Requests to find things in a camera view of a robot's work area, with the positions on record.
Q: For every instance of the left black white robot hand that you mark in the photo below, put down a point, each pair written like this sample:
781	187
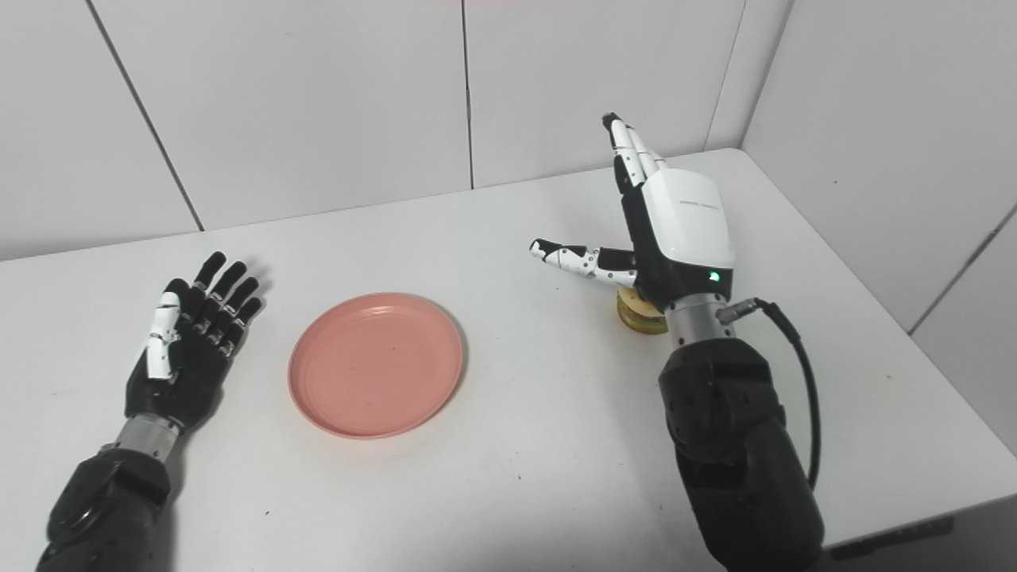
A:
191	373

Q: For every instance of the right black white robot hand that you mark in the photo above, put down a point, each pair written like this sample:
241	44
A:
683	230

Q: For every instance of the toy hamburger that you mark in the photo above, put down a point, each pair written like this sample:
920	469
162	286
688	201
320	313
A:
639	318

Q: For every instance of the pink round plate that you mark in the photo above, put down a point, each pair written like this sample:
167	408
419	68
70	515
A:
373	365

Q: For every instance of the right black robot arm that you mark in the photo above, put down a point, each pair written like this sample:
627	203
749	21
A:
739	445

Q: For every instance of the dark table frame bar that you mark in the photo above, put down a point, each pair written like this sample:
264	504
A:
890	540

